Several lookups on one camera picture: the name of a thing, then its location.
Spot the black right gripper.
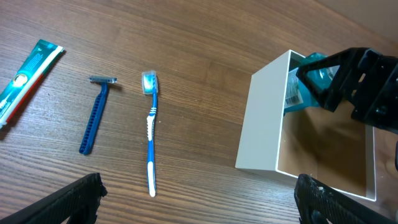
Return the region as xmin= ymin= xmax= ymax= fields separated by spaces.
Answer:
xmin=296 ymin=47 xmax=397 ymax=134

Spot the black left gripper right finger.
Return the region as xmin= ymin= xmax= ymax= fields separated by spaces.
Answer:
xmin=294 ymin=174 xmax=395 ymax=224

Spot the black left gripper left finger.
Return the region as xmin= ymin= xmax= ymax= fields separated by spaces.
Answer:
xmin=1 ymin=173 xmax=108 ymax=224

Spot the blue mouthwash bottle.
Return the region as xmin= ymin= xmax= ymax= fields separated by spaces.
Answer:
xmin=284 ymin=53 xmax=340 ymax=114

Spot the blue disposable razor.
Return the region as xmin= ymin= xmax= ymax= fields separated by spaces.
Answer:
xmin=79 ymin=76 xmax=117 ymax=155

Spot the blue white toothbrush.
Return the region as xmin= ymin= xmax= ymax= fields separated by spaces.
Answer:
xmin=142 ymin=70 xmax=159 ymax=197

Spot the green white toothpaste tube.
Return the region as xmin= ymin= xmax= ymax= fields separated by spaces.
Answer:
xmin=1 ymin=39 xmax=64 ymax=128

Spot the white open box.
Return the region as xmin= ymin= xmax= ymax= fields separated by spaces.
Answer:
xmin=235 ymin=50 xmax=376 ymax=202

